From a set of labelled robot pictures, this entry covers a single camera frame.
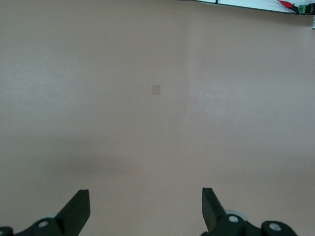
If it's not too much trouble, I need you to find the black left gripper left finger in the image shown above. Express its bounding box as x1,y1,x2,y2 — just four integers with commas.
0,189,91,236

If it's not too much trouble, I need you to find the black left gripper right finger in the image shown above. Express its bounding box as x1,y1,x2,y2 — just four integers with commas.
200,187,298,236

